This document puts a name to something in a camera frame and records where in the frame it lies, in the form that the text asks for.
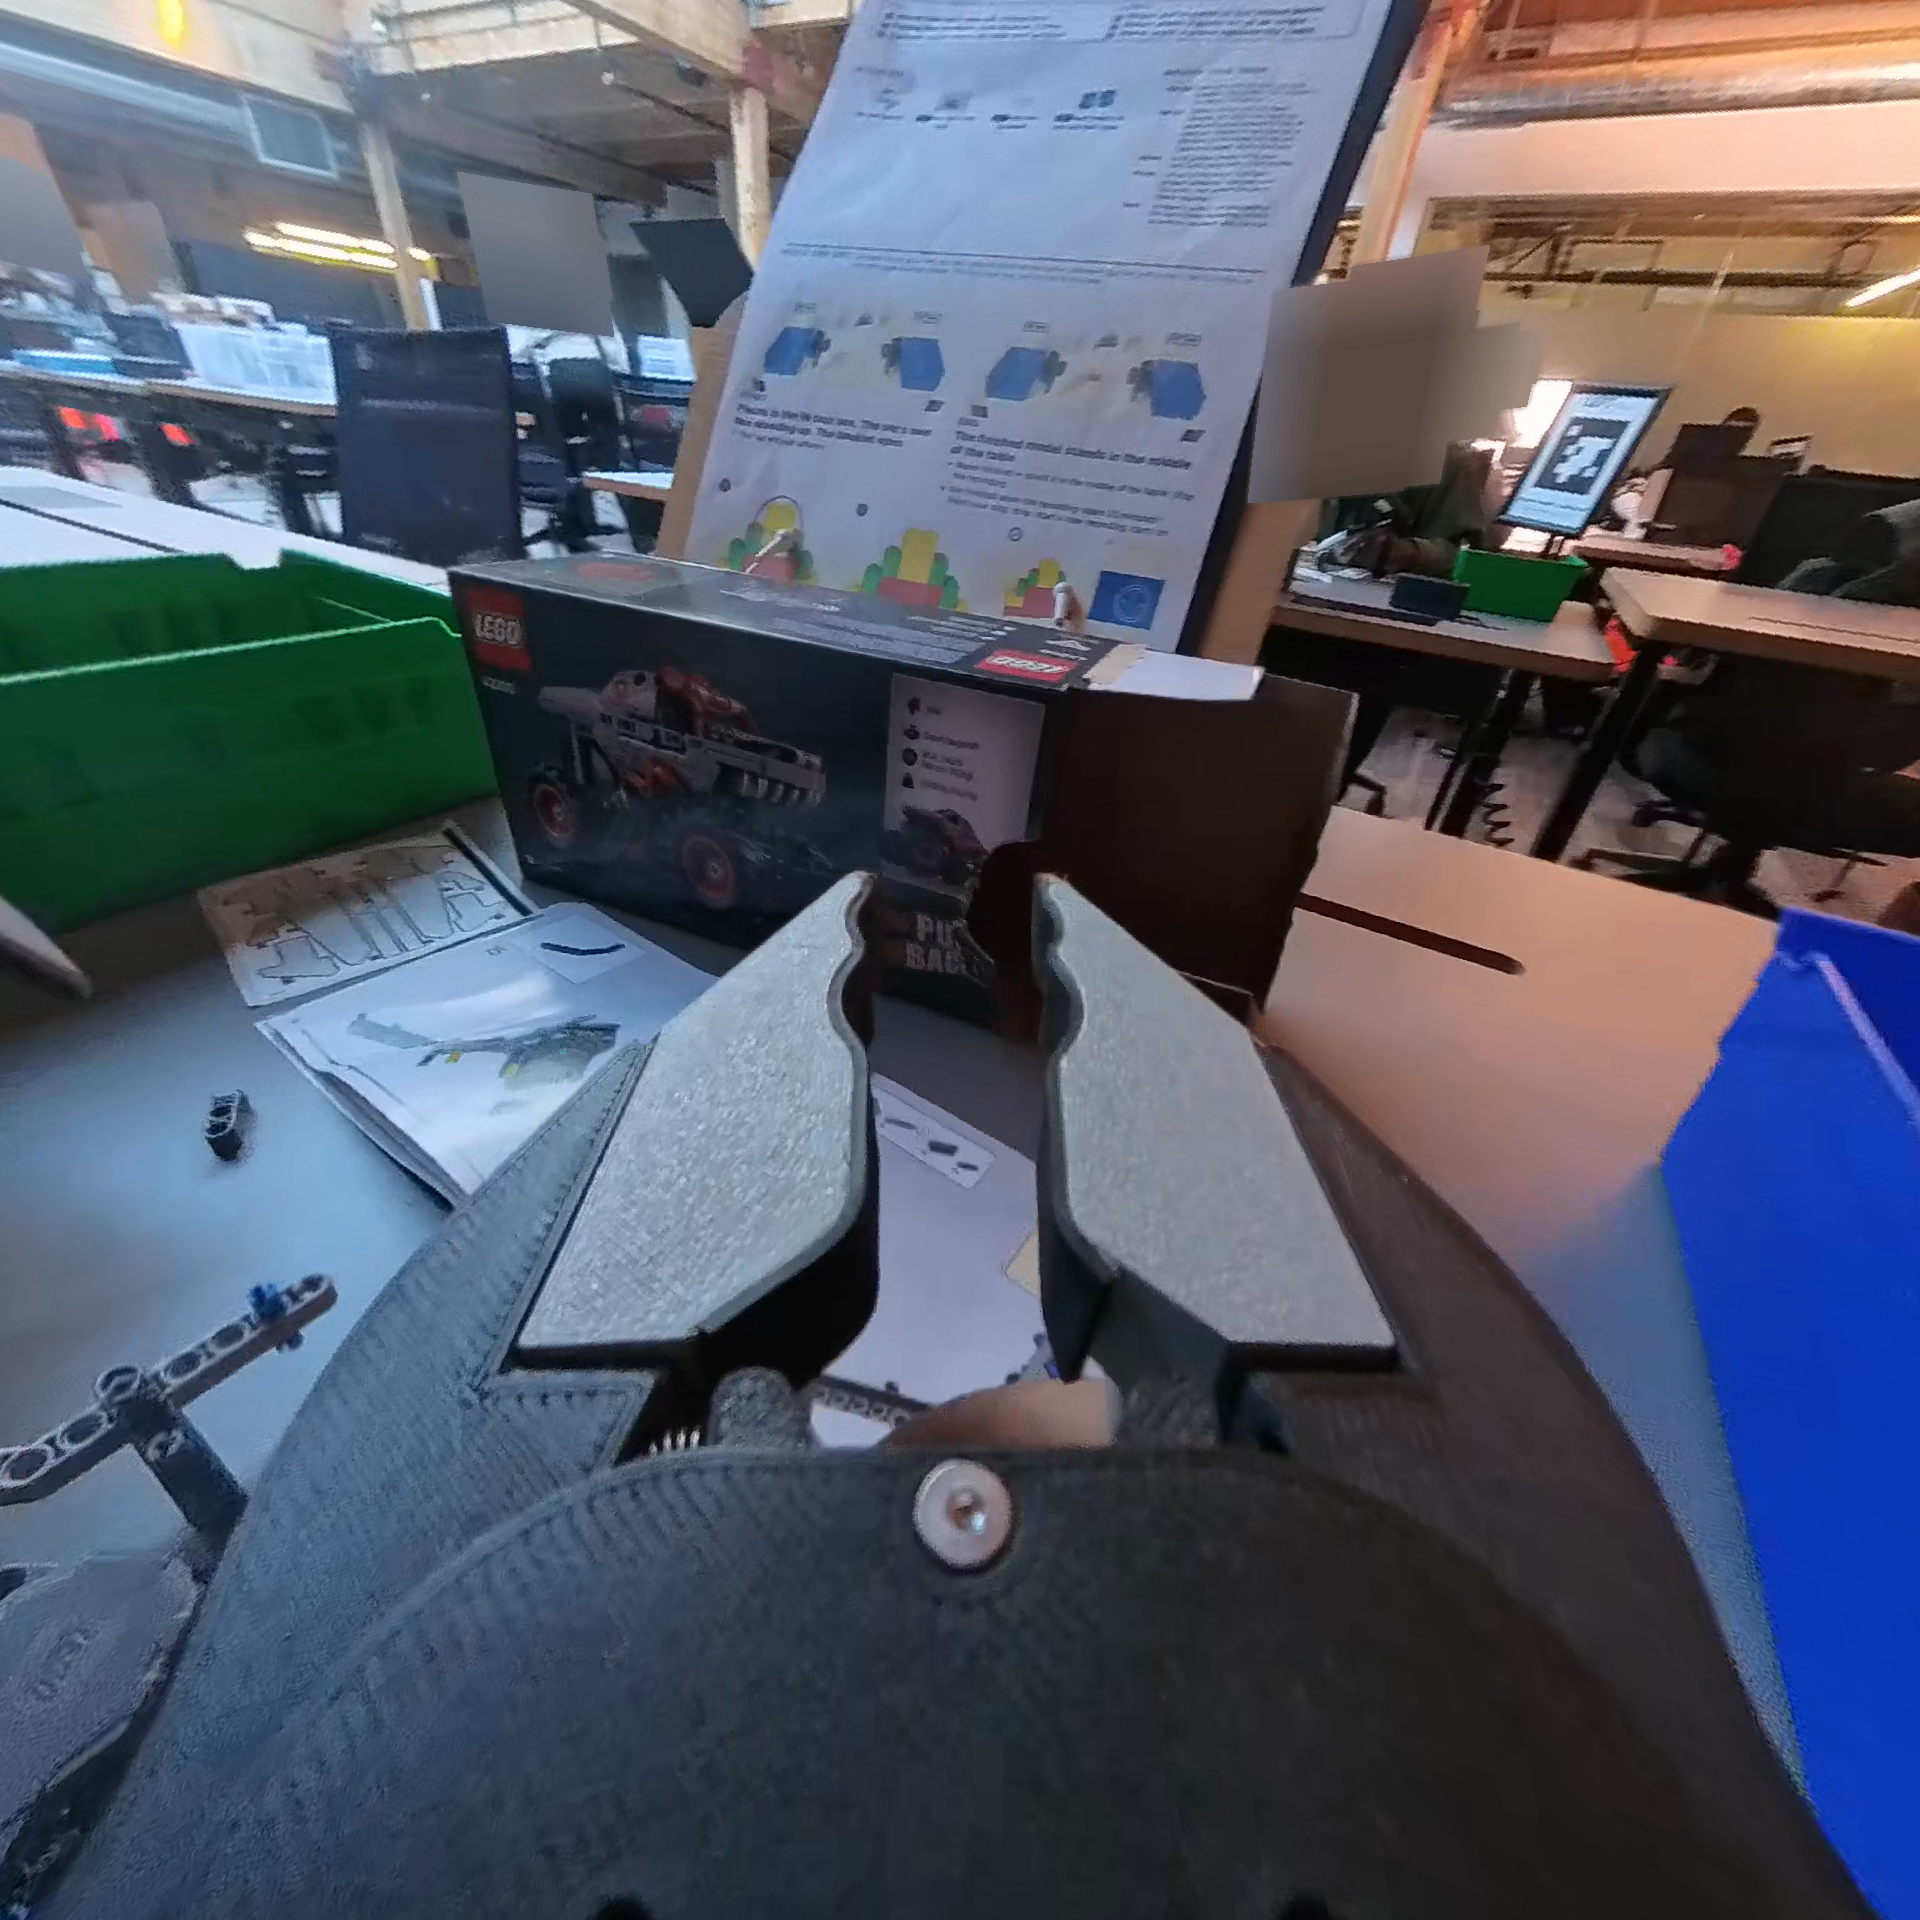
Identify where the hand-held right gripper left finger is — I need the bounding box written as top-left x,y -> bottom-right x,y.
507,873 -> 884,1374

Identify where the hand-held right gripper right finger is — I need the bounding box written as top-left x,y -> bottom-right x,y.
1028,873 -> 1404,1377

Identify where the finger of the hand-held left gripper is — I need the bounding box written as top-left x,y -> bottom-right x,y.
0,895 -> 96,1001

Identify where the open lego instruction booklet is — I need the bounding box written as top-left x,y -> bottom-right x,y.
258,900 -> 1052,1402

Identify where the lego sticker sheet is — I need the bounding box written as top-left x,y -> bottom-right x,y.
195,823 -> 535,1010

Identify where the partly built lego assembly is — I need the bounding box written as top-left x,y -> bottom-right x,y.
0,1270 -> 341,1561

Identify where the black lego set box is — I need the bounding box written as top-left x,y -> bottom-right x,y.
449,550 -> 1360,1038

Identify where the green plastic bin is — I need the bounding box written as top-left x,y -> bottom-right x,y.
0,546 -> 505,932

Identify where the brown slotted board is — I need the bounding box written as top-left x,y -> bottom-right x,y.
1257,807 -> 1788,1248

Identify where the wooden office desk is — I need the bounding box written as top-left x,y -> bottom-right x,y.
1271,576 -> 1623,856

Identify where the blue plastic bin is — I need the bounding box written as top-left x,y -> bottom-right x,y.
1658,900 -> 1920,1920

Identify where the small green bin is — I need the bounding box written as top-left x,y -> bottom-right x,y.
1451,546 -> 1588,620

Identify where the monitor showing square tag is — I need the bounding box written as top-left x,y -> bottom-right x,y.
1497,382 -> 1674,540

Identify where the large printed instruction sheet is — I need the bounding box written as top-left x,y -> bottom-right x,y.
682,0 -> 1396,653

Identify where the dark display board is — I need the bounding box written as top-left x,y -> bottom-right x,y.
651,0 -> 1443,663

